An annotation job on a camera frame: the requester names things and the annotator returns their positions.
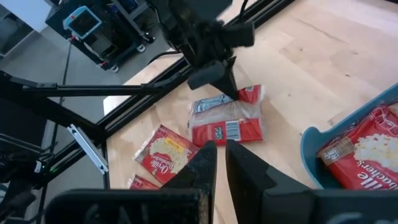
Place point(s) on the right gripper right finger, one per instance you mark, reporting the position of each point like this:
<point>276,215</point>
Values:
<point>245,180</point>

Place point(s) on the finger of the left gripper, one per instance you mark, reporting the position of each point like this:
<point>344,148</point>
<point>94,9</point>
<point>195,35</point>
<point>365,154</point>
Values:
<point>206,76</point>
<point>230,84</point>

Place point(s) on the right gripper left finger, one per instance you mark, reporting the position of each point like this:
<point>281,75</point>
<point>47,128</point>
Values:
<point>202,174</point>

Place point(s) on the red microwave popcorn bag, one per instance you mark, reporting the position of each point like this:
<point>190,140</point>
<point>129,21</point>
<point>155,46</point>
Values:
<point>367,161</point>
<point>227,130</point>
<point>141,184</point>
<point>161,152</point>

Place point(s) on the teal plastic basket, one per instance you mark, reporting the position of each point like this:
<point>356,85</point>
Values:
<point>311,146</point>

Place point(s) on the black equipment cart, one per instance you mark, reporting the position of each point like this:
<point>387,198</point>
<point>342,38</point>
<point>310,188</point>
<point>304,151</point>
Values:
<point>105,49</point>

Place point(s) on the blue framed screen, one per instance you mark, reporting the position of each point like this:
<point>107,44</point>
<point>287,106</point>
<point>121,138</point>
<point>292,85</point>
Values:
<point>82,22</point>

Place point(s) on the black equipment with green light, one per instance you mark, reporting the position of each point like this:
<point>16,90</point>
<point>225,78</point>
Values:
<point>18,168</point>

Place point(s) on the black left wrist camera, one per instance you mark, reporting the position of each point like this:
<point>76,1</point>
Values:
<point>239,34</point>

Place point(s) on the silver aluminium bracket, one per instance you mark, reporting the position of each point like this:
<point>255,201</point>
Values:
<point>88,149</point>

